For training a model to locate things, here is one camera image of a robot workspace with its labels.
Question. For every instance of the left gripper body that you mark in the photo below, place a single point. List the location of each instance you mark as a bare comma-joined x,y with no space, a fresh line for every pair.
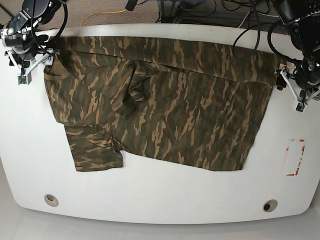
304,80

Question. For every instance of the red tape rectangle marking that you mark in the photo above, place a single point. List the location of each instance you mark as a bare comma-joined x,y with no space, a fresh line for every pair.
293,156

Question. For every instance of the right table grommet hole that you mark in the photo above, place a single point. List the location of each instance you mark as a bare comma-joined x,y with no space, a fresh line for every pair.
270,205

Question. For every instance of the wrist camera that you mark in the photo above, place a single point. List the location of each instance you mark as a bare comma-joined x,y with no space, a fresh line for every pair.
300,107
24,79

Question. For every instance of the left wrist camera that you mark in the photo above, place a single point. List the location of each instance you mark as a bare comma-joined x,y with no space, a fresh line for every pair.
300,107

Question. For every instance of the table grommet hole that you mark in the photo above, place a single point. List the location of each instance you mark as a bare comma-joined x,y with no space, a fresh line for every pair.
51,200
270,205

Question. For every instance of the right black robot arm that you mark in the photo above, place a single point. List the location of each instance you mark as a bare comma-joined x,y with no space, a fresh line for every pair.
51,6

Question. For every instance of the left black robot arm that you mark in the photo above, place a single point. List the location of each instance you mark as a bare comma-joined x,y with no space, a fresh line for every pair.
301,18

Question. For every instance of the left table grommet hole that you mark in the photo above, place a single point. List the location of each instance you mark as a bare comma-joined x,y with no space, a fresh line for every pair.
51,200

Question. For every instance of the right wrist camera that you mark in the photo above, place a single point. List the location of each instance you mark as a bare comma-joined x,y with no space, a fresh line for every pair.
24,79

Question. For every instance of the camouflage T-shirt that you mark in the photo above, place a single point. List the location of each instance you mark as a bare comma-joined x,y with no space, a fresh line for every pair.
185,102

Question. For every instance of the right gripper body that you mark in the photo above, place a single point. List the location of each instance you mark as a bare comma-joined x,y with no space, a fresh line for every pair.
26,50

